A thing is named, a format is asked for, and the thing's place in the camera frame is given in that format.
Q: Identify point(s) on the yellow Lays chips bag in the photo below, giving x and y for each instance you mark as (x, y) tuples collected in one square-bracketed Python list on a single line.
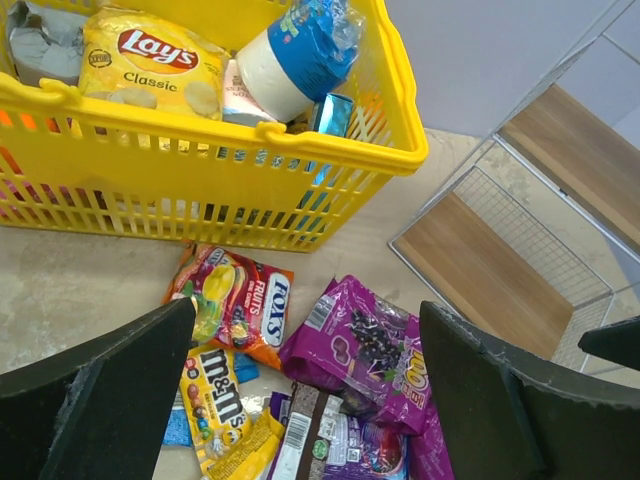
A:
[(138, 59)]

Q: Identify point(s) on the grey crumpled paper cups pack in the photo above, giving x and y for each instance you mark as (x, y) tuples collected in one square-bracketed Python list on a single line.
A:
[(45, 43)]

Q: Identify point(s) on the Fox's fruits candy bag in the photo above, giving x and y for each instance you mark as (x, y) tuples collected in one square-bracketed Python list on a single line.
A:
[(241, 304)]

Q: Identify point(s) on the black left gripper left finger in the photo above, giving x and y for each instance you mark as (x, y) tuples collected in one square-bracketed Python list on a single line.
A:
[(98, 410)]

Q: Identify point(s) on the yellow plastic shopping basket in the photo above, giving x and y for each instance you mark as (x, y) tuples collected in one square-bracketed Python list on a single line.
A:
[(70, 163)]

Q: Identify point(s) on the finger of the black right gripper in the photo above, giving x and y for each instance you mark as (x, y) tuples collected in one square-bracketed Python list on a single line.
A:
[(618, 343)]

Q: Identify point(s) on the blue white wrapped roll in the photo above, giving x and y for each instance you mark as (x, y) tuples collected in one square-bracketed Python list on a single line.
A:
[(301, 57)]

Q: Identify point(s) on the dark purple candy bag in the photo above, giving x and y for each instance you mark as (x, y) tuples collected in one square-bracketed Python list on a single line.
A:
[(365, 450)]

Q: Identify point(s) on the purple grape candy bag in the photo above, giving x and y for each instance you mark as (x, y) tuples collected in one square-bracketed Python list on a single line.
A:
[(367, 351)]

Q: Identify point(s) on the brown chocolate bar wrapper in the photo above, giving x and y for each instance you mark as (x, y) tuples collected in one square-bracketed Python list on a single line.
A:
[(311, 424)]

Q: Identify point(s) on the blue small snack packet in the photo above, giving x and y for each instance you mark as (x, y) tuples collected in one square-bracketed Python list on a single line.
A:
[(177, 433)]

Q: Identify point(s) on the white wire wooden shelf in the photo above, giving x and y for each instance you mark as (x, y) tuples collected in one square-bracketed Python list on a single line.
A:
[(533, 234)]

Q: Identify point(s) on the teal foil box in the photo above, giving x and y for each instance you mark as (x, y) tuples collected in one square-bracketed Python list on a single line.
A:
[(332, 115)]

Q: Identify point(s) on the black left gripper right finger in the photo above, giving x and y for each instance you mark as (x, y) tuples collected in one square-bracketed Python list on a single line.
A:
[(508, 414)]

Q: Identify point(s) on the pink white packet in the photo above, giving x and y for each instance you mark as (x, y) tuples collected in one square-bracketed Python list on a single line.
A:
[(239, 106)]

